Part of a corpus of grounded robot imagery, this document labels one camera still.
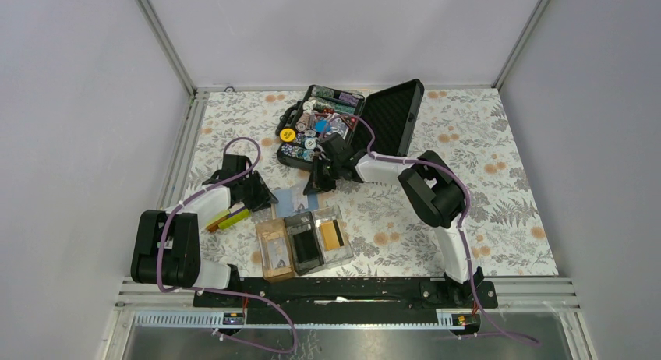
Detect smoky black card holder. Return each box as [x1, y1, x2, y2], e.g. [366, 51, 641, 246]
[284, 212, 324, 276]

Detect silver magnetic stripe cards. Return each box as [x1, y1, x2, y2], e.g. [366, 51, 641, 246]
[267, 238, 291, 270]

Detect yellow round poker chip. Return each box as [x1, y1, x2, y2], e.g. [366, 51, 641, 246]
[279, 128, 297, 143]

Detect blue round poker chip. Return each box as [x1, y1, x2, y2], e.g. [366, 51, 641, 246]
[315, 120, 331, 136]

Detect black VIP cards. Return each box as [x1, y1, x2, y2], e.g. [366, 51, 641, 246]
[293, 230, 320, 263]

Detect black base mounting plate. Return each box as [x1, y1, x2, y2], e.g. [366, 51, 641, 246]
[193, 277, 498, 325]

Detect black poker chip case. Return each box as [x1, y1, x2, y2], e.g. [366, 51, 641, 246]
[276, 79, 424, 171]

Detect amber transparent card holder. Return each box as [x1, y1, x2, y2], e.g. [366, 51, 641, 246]
[256, 218, 295, 283]

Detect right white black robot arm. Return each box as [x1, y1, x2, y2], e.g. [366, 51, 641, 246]
[303, 133, 478, 307]

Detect clear transparent card holder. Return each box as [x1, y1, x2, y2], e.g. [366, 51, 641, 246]
[312, 206, 354, 269]

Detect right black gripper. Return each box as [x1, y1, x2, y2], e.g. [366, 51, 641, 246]
[303, 157, 342, 197]

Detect gold magnetic stripe cards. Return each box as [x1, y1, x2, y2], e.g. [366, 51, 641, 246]
[319, 220, 345, 251]

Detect colourful sticky note stack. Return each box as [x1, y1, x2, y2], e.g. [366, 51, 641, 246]
[205, 206, 251, 233]

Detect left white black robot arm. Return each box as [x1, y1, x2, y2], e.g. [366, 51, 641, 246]
[130, 154, 278, 306]

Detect floral patterned table mat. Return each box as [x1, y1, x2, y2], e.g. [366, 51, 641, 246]
[185, 89, 557, 277]

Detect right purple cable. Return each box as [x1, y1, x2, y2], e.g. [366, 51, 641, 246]
[317, 114, 473, 317]

